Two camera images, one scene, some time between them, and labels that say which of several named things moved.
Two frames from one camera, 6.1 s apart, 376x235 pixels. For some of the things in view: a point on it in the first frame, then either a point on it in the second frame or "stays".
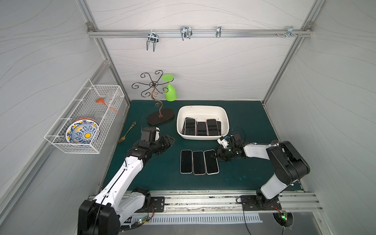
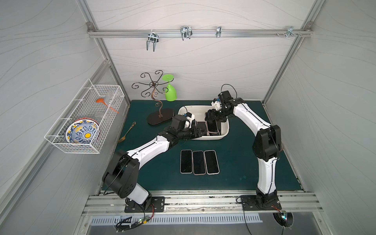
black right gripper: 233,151 to 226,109
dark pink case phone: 212,128 stays
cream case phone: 211,162 stays
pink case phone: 199,163 stays
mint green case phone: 186,161 stays
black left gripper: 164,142 to 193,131
